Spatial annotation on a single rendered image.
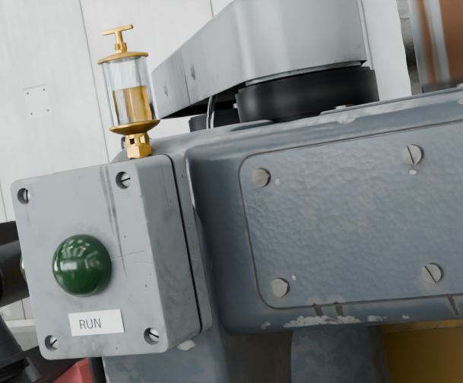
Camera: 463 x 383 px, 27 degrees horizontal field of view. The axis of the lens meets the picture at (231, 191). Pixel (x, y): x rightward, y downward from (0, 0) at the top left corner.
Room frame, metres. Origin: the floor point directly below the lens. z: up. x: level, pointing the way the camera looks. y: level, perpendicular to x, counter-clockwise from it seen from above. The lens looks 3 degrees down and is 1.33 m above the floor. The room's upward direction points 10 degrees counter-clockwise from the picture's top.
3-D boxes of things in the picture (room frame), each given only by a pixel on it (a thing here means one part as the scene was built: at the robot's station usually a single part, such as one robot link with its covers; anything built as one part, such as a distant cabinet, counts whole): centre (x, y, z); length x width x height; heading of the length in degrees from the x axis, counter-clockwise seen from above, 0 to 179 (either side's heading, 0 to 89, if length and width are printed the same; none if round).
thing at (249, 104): (0.61, -0.06, 1.35); 0.09 x 0.09 x 0.03
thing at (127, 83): (0.53, 0.05, 1.37); 0.03 x 0.02 x 0.03; 63
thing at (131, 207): (0.47, 0.06, 1.28); 0.08 x 0.05 x 0.09; 63
